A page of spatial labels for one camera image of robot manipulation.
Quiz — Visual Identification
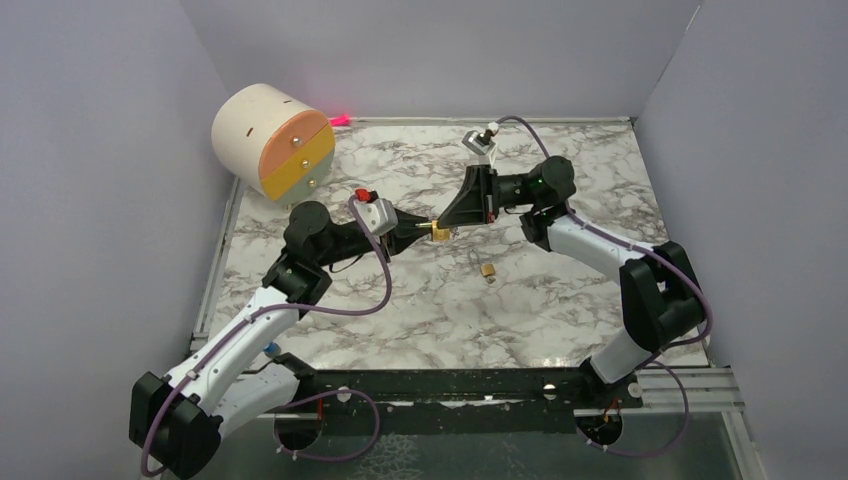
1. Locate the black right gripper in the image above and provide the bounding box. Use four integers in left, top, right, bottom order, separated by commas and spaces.
436, 165, 540, 229

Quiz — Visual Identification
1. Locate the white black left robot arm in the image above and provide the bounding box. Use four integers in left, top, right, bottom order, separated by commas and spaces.
129, 191, 432, 479

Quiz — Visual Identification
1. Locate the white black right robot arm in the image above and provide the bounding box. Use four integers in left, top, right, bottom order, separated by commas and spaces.
437, 156, 708, 407

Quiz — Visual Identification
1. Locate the small brass padlock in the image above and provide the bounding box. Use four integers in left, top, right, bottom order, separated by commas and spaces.
467, 250, 496, 284

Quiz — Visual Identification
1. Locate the pink marker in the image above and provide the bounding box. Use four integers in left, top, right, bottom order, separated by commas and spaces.
329, 115, 351, 127

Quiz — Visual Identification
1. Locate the round cream drawer box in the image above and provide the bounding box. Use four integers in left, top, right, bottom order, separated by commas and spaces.
211, 83, 336, 207

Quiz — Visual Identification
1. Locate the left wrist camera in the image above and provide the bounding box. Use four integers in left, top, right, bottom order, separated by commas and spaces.
354, 188, 399, 236

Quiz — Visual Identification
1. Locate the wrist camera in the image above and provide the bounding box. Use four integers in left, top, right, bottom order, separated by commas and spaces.
354, 188, 399, 236
462, 122, 500, 164

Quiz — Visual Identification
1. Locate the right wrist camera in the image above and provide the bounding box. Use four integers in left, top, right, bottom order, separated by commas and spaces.
462, 122, 500, 164

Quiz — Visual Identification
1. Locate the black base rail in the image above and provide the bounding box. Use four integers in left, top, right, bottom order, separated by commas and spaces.
182, 354, 644, 439

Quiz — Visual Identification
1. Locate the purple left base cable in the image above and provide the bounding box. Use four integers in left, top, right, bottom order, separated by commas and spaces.
274, 386, 384, 463

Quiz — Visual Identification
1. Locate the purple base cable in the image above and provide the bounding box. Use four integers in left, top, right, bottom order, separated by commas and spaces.
574, 364, 690, 458
274, 386, 384, 463

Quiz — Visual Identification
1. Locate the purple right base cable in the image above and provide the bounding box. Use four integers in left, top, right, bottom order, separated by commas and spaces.
574, 364, 690, 458

